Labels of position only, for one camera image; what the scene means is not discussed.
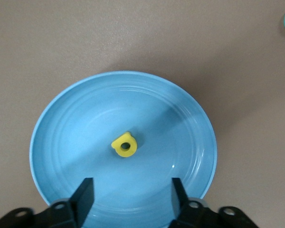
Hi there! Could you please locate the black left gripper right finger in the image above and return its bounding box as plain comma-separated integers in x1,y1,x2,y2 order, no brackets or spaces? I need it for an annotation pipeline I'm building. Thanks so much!
166,177,259,228

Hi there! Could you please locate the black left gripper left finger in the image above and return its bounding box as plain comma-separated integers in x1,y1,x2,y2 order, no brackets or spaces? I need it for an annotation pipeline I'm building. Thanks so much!
0,177,95,228

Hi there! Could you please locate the yellow foam letter D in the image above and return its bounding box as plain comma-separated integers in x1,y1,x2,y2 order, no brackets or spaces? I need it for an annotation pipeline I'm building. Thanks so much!
111,131,137,158

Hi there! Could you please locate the blue plate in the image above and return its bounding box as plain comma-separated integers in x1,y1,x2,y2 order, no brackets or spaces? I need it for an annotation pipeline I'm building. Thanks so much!
29,70,218,228

